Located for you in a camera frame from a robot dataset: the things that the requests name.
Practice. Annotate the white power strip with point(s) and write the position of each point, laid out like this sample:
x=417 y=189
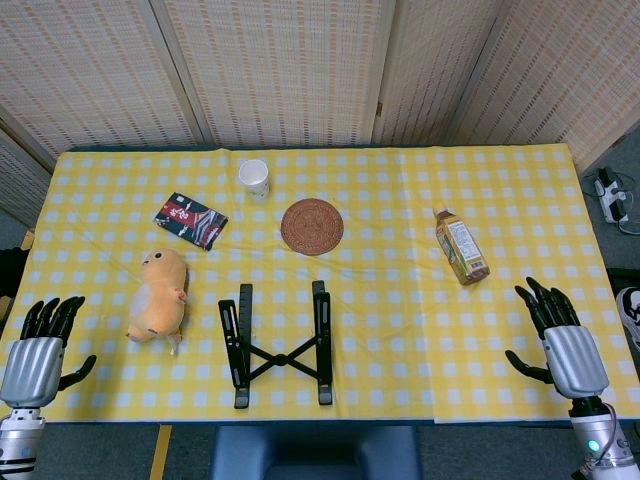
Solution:
x=611 y=197

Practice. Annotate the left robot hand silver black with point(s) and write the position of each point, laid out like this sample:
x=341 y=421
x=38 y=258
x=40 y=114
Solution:
x=32 y=370

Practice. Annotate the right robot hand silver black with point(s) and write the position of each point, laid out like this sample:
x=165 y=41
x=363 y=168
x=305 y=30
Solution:
x=575 y=360

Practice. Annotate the dark printed snack packet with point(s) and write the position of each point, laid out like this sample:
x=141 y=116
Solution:
x=192 y=222

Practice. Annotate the tea bottle yellow label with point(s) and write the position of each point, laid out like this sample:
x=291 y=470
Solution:
x=462 y=250

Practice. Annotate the beige woven screen panel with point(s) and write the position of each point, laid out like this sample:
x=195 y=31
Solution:
x=20 y=185
x=285 y=75
x=565 y=75
x=90 y=75
x=425 y=75

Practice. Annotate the white black sneaker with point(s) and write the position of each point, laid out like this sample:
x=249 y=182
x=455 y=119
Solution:
x=631 y=310

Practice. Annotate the round brown woven coaster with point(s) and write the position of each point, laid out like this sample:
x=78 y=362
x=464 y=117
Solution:
x=312 y=227

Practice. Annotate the white paper cup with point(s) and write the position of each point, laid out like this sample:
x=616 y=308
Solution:
x=256 y=185

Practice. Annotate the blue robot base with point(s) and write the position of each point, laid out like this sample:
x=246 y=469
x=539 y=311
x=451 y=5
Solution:
x=315 y=450

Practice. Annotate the orange plush toy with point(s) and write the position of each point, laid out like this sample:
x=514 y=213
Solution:
x=160 y=300

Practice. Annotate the black folding laptop stand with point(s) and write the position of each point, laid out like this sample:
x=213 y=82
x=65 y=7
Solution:
x=280 y=359

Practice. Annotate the yellow white checkered tablecloth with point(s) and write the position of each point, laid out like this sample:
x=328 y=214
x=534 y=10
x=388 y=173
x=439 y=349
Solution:
x=400 y=300

